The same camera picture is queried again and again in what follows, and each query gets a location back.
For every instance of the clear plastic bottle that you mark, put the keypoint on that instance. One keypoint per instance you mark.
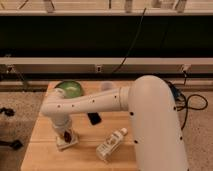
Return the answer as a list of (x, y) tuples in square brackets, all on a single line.
[(111, 143)]

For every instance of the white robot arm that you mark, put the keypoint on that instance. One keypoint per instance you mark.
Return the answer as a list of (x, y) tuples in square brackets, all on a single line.
[(159, 144)]

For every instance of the black clamp lower left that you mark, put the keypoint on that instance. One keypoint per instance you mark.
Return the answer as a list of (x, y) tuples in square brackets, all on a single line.
[(15, 145)]

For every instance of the dark red pepper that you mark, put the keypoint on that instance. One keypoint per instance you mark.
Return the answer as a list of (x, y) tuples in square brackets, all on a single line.
[(67, 137)]

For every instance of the black clamp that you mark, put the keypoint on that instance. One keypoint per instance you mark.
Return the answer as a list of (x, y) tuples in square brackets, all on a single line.
[(7, 111), (15, 145)]

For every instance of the black clamp upper left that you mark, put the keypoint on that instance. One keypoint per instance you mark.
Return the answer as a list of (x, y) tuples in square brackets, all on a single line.
[(7, 111)]

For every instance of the black rectangular phone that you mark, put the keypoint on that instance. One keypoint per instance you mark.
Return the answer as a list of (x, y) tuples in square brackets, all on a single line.
[(94, 118)]

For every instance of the green bowl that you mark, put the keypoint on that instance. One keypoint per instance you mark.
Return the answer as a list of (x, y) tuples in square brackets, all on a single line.
[(69, 89)]

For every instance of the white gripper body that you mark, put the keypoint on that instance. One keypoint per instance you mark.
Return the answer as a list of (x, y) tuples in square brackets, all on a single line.
[(61, 124)]

